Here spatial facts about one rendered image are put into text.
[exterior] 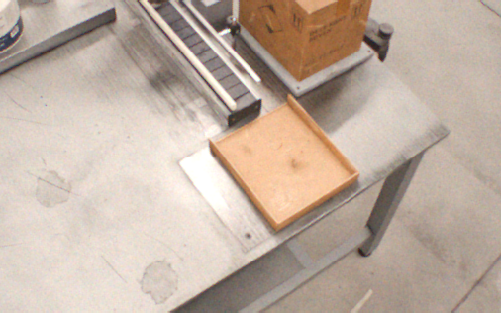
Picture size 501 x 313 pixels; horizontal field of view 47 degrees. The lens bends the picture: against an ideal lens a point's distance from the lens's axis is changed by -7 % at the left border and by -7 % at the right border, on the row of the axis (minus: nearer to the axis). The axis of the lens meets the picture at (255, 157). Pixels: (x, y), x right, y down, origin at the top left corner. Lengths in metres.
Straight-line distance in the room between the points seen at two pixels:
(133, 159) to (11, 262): 0.41
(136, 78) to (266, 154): 0.45
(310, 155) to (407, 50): 1.61
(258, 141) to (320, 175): 0.19
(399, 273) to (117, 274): 1.29
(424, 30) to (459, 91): 0.43
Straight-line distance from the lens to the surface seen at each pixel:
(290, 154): 1.59
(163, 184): 1.54
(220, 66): 1.70
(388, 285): 2.39
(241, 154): 1.58
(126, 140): 1.63
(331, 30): 1.64
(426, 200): 2.60
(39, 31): 1.89
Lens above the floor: 2.15
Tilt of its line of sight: 57 degrees down
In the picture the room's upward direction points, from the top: 5 degrees clockwise
